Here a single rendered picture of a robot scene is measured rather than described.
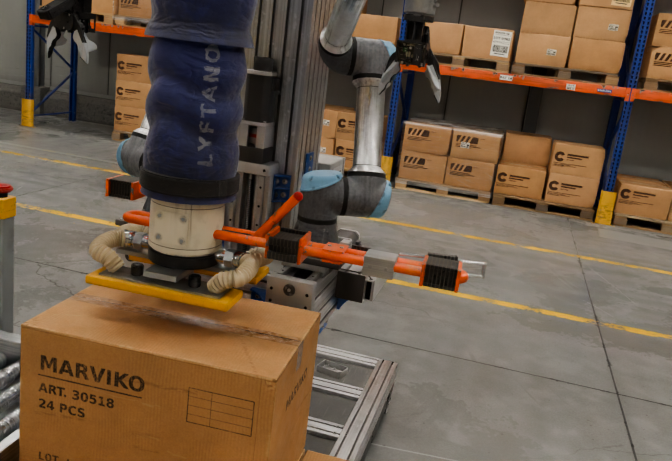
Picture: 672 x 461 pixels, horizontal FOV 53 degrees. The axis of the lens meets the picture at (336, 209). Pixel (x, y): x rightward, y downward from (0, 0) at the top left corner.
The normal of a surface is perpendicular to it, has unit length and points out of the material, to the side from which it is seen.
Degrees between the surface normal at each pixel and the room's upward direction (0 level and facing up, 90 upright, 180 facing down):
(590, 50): 87
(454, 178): 91
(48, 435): 90
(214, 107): 70
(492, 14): 90
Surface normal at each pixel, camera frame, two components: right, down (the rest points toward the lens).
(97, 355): -0.21, 0.20
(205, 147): 0.61, -0.04
